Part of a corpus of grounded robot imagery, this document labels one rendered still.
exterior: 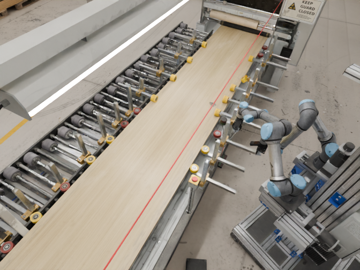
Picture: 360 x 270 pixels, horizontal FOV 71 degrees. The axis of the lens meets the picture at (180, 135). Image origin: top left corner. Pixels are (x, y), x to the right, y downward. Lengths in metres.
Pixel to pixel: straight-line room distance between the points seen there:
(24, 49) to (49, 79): 0.10
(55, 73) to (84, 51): 0.12
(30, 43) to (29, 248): 1.67
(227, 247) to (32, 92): 2.60
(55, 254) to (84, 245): 0.19
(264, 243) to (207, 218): 0.67
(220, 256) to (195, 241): 0.30
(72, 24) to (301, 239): 1.98
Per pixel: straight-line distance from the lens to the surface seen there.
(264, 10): 4.37
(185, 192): 2.49
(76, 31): 0.85
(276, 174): 1.95
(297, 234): 2.19
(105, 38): 0.93
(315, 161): 2.50
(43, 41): 0.78
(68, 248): 2.10
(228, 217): 3.14
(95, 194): 2.23
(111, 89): 3.20
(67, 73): 0.83
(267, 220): 3.01
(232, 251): 3.01
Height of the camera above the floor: 2.80
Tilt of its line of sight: 48 degrees down
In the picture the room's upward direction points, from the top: 4 degrees clockwise
